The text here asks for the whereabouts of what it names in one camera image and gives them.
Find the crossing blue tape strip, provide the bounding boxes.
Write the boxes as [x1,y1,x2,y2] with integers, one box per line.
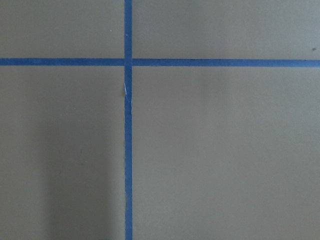
[0,58,320,68]

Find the long blue tape strip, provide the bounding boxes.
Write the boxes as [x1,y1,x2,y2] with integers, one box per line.
[124,0,133,240]

